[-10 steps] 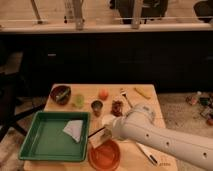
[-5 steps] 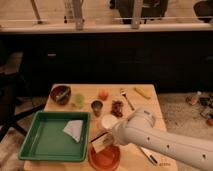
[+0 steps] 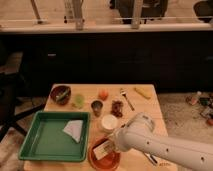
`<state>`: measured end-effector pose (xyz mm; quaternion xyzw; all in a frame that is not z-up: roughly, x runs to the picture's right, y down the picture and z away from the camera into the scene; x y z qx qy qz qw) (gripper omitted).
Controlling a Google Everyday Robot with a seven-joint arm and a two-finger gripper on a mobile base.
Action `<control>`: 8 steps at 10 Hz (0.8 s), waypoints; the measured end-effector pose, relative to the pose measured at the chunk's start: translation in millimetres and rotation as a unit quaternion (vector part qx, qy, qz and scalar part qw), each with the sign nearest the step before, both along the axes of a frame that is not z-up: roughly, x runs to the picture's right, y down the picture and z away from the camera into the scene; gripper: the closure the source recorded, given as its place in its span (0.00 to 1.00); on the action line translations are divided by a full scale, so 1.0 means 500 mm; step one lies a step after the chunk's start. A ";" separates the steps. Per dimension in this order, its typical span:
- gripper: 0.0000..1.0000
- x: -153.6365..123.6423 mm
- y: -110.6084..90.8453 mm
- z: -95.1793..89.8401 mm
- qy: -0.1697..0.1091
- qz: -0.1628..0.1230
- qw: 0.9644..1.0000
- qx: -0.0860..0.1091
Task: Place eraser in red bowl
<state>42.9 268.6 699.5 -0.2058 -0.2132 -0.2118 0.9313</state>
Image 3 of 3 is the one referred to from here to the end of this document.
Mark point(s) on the orange toy fruit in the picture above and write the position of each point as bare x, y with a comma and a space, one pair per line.
103, 94

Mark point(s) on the small white bowl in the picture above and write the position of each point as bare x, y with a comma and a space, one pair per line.
109, 123

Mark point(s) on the yellow corn toy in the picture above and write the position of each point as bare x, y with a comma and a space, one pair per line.
142, 92

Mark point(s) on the green pepper toy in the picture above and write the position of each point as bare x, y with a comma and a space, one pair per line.
62, 95

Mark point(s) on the wooden whiteboard eraser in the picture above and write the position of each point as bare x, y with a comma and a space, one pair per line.
103, 149

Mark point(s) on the white folded cloth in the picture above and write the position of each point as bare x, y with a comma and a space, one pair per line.
74, 128

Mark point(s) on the green plastic tray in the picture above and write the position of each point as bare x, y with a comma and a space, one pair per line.
46, 140

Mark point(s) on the dark brown bowl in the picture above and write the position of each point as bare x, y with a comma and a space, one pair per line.
57, 91

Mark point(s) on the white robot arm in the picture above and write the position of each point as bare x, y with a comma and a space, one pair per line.
138, 134

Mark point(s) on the red bowl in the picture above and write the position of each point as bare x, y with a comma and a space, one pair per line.
108, 163

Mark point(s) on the small green cup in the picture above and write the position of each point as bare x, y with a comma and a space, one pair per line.
78, 101

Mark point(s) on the brown grape cluster toy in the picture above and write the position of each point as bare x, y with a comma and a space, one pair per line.
116, 109

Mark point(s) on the dark long cabinet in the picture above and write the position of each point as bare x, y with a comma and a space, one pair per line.
171, 61

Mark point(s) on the black office chair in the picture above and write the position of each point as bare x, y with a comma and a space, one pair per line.
10, 63

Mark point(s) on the metal fork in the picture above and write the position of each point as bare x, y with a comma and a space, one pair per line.
124, 94

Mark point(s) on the metal cup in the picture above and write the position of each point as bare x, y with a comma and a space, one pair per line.
97, 107

